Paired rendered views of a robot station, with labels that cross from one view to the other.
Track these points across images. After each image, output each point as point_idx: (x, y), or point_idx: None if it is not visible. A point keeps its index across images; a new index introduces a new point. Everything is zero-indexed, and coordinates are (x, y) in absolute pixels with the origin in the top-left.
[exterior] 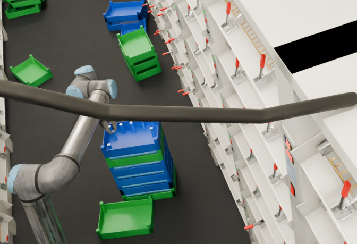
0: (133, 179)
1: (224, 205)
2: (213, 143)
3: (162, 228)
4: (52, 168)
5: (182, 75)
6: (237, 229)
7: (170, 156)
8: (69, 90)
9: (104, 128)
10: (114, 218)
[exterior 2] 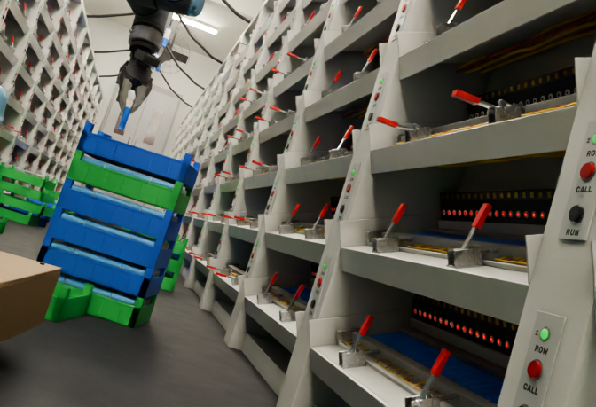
0: (87, 230)
1: (228, 366)
2: (254, 285)
3: (82, 328)
4: None
5: (216, 270)
6: (247, 387)
7: (164, 272)
8: None
9: (120, 90)
10: None
